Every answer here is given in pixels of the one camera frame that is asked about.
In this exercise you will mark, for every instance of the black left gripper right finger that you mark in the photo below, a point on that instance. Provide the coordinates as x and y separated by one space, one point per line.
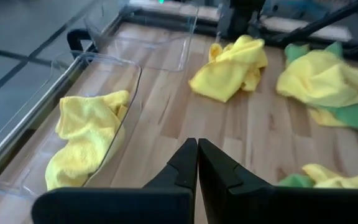
259 205

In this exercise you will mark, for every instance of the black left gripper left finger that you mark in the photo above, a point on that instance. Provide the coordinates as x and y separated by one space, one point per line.
154 205

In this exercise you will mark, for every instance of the yellow microfiber towel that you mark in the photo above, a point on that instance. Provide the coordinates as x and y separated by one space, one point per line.
319 77
85 124
322 118
228 71
337 180

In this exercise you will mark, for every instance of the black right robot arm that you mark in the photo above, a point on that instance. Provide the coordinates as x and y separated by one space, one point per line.
244 18

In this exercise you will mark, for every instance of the clear plastic basket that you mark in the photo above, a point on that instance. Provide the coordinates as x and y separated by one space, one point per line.
82 71
154 53

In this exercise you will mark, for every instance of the black frame clamp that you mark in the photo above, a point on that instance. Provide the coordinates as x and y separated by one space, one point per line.
73 37

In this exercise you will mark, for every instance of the blue-grey metal cart frame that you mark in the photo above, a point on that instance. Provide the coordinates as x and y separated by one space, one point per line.
306 7

